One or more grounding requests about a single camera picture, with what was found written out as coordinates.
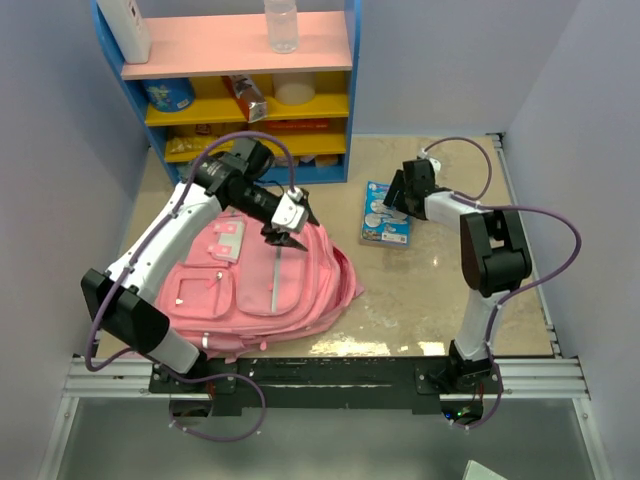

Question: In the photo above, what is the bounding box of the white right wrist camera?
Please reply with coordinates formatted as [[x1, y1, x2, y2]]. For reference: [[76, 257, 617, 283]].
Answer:
[[417, 149, 442, 177]]

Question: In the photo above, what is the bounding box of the white paper corner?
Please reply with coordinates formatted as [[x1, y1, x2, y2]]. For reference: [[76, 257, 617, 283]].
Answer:
[[462, 460, 505, 480]]

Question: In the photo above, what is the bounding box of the yellow snack packet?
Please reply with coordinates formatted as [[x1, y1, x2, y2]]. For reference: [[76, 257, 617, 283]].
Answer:
[[165, 135, 233, 156]]

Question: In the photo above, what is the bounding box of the pink student backpack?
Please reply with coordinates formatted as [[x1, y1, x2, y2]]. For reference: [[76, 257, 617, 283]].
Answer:
[[155, 212, 363, 363]]

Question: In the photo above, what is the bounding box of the white rectangular device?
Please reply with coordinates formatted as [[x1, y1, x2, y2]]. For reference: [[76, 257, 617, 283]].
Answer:
[[97, 0, 152, 64]]

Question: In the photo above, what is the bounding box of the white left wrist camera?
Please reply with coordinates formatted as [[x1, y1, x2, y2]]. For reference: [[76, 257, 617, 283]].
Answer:
[[271, 187, 309, 234]]

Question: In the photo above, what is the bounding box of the blue snack canister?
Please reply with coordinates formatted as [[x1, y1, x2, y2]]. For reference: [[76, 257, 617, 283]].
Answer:
[[141, 78, 195, 113]]

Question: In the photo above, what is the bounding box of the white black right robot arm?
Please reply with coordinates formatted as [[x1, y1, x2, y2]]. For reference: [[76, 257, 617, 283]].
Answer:
[[384, 159, 532, 393]]

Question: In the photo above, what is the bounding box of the orange silver snack bag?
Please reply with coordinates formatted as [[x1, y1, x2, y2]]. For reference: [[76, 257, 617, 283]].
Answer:
[[222, 74, 268, 123]]

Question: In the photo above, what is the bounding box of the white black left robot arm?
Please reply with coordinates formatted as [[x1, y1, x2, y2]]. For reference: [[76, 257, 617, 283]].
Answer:
[[81, 131, 317, 392]]

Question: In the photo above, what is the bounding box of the red yellow snack box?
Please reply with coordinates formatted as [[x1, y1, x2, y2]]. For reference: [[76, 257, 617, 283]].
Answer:
[[193, 123, 214, 137]]

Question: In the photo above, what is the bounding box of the orange flat box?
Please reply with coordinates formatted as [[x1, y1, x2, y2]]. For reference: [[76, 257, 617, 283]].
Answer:
[[264, 118, 330, 132]]

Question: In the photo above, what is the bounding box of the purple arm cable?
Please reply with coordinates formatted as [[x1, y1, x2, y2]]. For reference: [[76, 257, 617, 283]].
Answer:
[[422, 136, 584, 431], [83, 131, 296, 444]]

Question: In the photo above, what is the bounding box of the blue shelf with coloured boards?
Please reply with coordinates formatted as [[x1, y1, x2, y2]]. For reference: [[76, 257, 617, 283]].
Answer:
[[90, 1, 361, 184]]

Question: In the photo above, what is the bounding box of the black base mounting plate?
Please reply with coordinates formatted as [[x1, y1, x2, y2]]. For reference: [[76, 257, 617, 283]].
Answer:
[[149, 356, 502, 424]]

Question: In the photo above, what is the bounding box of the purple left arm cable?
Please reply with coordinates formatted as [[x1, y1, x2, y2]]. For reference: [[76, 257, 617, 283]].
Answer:
[[83, 131, 296, 444]]

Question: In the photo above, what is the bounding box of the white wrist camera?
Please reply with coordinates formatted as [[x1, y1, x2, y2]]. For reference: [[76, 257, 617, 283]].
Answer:
[[271, 187, 309, 234], [417, 149, 442, 177]]

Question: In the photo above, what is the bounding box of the clear plastic water bottle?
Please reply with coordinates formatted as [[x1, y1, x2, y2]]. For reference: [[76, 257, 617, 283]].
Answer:
[[263, 0, 299, 54]]

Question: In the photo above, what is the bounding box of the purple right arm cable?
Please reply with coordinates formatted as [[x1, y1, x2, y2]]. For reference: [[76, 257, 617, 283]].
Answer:
[[422, 136, 584, 431]]

